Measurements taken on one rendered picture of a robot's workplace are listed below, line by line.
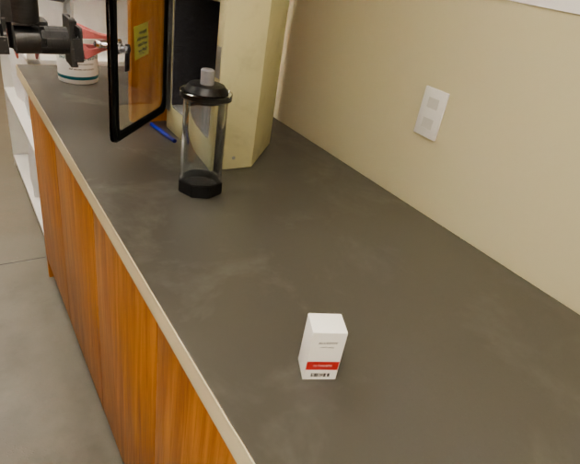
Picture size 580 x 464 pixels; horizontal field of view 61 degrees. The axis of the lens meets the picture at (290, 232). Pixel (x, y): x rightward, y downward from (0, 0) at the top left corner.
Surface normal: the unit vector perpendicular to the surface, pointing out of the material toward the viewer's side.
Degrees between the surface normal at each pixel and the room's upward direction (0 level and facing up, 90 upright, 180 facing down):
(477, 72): 90
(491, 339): 0
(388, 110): 90
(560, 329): 0
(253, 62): 90
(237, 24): 90
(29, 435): 0
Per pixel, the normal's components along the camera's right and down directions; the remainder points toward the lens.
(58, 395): 0.15, -0.85
